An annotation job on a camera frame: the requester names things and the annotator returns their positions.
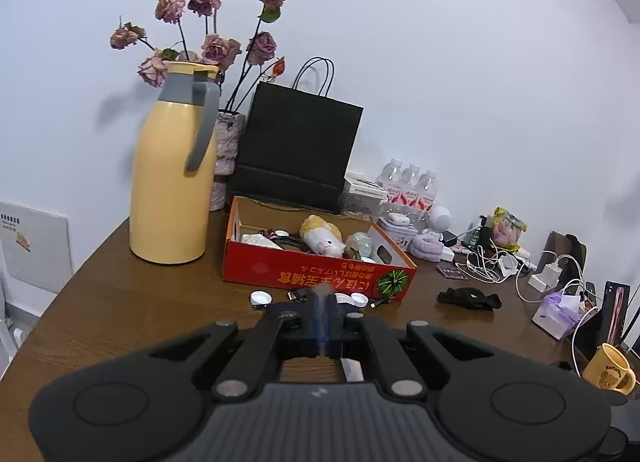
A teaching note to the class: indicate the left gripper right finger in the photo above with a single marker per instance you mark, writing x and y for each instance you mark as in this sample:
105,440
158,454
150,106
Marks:
347,332

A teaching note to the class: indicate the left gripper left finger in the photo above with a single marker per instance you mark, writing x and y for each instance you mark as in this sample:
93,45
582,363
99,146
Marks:
285,331

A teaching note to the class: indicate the white round cap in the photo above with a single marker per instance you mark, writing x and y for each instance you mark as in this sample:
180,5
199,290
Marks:
360,300

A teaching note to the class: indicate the white sheep plush toy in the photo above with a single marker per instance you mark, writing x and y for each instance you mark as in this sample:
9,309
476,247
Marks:
322,237

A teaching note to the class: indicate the red cardboard box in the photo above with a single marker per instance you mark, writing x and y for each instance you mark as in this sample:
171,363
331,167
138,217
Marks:
388,271

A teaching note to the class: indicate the purple knitted scrunchie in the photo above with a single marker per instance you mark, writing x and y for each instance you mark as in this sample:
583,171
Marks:
426,247

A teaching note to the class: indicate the white tin box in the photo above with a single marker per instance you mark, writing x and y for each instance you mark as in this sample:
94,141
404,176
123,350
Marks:
401,234

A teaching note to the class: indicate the white earbuds case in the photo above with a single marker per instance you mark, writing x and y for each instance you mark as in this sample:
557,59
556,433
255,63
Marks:
398,219

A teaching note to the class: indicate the white round lamp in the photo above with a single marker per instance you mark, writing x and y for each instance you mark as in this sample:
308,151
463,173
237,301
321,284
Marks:
438,220

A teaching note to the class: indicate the clear container of nuts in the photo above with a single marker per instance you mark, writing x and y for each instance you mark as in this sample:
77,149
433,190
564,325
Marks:
361,206

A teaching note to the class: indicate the colourful snack packet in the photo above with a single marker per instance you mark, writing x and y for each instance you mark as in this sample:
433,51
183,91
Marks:
506,229

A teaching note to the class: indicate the water bottle right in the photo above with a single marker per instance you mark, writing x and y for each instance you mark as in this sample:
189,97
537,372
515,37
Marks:
427,189

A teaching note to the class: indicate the white red book box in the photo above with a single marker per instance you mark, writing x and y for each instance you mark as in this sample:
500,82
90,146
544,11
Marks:
358,185

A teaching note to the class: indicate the yellow mug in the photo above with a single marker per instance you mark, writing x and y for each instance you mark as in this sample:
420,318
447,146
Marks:
610,370

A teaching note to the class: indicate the yellow thermos jug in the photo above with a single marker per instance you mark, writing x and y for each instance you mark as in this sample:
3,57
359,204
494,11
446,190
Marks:
174,167

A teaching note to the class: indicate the black paper shopping bag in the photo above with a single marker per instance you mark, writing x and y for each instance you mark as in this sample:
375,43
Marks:
297,141

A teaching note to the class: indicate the dried pink rose bouquet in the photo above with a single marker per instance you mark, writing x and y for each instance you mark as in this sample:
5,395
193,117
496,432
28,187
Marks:
258,54

